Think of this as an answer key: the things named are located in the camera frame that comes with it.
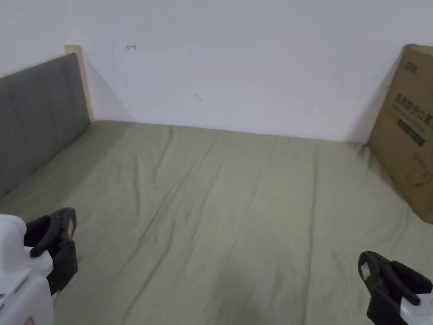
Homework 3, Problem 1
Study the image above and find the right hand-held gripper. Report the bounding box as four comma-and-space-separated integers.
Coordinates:
358, 251, 433, 325

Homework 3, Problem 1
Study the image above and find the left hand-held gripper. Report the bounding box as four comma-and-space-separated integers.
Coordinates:
0, 207, 79, 325

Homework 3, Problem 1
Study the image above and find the grey padded headboard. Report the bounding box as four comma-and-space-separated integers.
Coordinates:
0, 44, 95, 200

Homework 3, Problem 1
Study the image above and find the brown cardboard carton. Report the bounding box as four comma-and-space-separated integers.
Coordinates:
367, 44, 433, 225

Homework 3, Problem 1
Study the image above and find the bed with pale green sheet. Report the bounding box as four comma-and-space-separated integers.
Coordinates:
0, 119, 433, 325

